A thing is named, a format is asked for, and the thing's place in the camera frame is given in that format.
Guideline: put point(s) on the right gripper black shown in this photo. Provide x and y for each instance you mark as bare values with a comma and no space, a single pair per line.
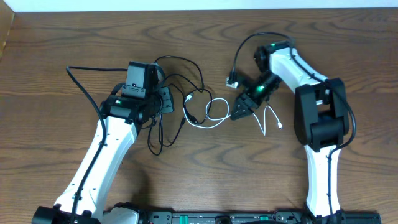
240,101

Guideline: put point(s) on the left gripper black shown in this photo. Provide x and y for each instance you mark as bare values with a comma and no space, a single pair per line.
168,107

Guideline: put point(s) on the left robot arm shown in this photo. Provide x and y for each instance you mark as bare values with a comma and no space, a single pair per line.
121,116

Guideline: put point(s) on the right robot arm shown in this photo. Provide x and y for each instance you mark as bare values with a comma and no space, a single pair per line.
321,118

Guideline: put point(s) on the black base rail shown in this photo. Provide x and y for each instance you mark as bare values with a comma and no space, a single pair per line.
242,217

